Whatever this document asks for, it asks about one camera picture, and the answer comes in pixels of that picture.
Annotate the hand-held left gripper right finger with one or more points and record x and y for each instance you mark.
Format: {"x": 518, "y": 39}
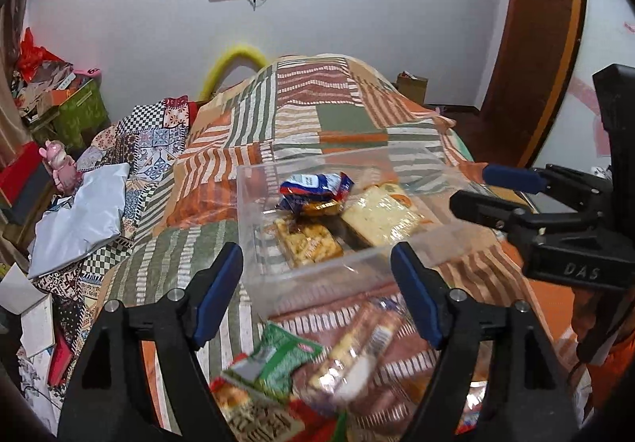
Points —
{"x": 416, "y": 293}

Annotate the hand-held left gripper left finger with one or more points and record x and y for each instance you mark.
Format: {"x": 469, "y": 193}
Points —
{"x": 218, "y": 293}

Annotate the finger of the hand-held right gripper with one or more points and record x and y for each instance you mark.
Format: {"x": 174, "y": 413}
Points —
{"x": 486, "y": 209}
{"x": 511, "y": 176}

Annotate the clear plastic container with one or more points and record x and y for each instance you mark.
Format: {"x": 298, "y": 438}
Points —
{"x": 347, "y": 276}

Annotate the pale yellow cracker packet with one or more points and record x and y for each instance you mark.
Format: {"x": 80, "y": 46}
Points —
{"x": 382, "y": 216}

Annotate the green snack packet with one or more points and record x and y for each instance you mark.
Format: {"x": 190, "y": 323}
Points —
{"x": 278, "y": 357}

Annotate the clear biscuit packet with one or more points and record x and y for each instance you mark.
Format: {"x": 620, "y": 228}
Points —
{"x": 347, "y": 357}

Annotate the orange pastry packet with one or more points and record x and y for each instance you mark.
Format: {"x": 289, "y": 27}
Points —
{"x": 307, "y": 241}

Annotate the red snack bag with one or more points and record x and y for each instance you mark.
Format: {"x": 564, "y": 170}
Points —
{"x": 268, "y": 422}

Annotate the blue snack packet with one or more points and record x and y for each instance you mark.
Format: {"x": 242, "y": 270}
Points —
{"x": 312, "y": 184}

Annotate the cardboard box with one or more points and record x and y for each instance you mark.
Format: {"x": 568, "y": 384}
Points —
{"x": 411, "y": 90}

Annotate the white cloth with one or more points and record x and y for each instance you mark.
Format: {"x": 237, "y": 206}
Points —
{"x": 79, "y": 224}

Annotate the checkered patchwork quilt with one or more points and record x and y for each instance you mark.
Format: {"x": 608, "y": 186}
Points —
{"x": 149, "y": 139}

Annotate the red book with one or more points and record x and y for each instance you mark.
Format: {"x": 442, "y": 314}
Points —
{"x": 62, "y": 362}

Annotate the white sliding door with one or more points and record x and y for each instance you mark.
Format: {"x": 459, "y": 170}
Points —
{"x": 605, "y": 25}

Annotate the striped patchwork blanket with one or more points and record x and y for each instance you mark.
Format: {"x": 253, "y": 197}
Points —
{"x": 297, "y": 124}

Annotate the white notebook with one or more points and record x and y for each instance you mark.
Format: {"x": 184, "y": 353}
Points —
{"x": 25, "y": 308}

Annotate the pink toy figure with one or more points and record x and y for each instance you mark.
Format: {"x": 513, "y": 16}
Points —
{"x": 62, "y": 169}

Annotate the green patterned box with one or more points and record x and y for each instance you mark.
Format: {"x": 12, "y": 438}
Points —
{"x": 79, "y": 114}

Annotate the yellow foam tube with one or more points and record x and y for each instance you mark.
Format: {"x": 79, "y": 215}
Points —
{"x": 223, "y": 62}

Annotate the red gift box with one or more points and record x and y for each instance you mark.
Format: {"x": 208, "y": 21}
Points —
{"x": 20, "y": 174}

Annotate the pile of paper bags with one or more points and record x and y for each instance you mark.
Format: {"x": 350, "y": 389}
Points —
{"x": 49, "y": 80}

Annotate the red plastic bag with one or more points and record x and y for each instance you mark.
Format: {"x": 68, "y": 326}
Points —
{"x": 32, "y": 55}

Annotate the striped curtain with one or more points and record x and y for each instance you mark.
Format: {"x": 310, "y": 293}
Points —
{"x": 12, "y": 50}

